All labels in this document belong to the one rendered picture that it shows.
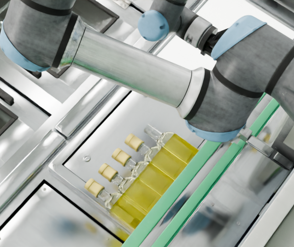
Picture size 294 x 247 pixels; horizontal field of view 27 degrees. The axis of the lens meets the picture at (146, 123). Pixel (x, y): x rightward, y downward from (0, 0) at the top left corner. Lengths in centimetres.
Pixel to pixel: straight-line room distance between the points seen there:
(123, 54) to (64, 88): 77
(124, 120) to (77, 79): 23
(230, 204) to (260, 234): 41
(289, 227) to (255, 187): 39
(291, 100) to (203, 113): 18
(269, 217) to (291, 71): 28
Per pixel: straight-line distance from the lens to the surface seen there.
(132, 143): 169
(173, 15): 150
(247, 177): 154
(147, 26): 149
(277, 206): 111
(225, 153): 157
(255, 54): 121
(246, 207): 151
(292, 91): 119
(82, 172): 180
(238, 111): 126
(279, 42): 122
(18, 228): 180
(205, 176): 154
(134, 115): 188
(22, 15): 120
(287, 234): 115
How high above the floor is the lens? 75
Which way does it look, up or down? 13 degrees up
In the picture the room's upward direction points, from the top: 54 degrees counter-clockwise
